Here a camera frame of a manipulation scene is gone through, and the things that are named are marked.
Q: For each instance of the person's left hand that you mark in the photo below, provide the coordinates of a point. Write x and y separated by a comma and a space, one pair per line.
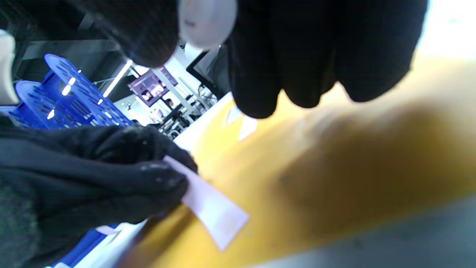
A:
93, 175

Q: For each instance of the person's right hand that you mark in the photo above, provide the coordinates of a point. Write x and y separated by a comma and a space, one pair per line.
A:
316, 44

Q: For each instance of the pink glue stick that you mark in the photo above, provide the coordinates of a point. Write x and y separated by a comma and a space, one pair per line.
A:
206, 22

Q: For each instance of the lavender sticky note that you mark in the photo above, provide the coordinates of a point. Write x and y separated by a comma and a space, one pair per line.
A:
215, 212

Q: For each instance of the orange L-shaped folder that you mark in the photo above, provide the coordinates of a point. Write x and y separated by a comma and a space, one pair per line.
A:
334, 178

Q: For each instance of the blue plastic file rack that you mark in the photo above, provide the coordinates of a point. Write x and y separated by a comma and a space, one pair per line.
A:
74, 100

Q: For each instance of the ceiling light strip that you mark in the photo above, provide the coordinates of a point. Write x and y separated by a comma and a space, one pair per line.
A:
117, 79

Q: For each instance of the black framed panel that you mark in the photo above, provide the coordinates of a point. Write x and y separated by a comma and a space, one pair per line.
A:
212, 72

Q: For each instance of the white paper label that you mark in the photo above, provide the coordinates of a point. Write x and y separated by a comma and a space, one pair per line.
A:
232, 116

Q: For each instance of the wall display screen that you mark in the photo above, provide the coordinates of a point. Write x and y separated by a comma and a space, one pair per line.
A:
152, 86

